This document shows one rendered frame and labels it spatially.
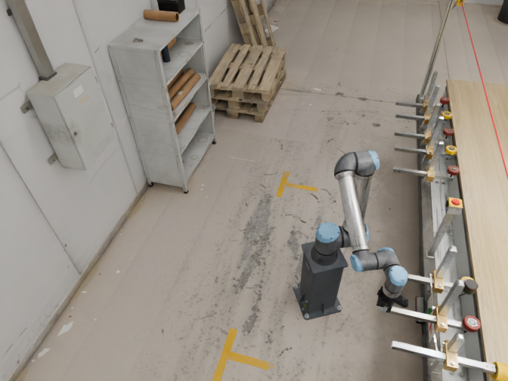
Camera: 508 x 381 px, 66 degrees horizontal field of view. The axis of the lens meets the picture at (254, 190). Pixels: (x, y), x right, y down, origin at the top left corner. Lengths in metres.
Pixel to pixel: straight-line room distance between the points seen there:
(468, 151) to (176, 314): 2.63
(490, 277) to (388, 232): 1.40
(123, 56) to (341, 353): 2.83
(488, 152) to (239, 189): 2.27
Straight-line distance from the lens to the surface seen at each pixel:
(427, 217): 3.10
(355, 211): 2.16
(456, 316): 2.77
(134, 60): 3.40
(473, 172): 3.29
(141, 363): 3.20
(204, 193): 4.09
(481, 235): 2.85
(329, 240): 2.58
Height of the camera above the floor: 2.86
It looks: 45 degrees down
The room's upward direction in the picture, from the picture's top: 2 degrees counter-clockwise
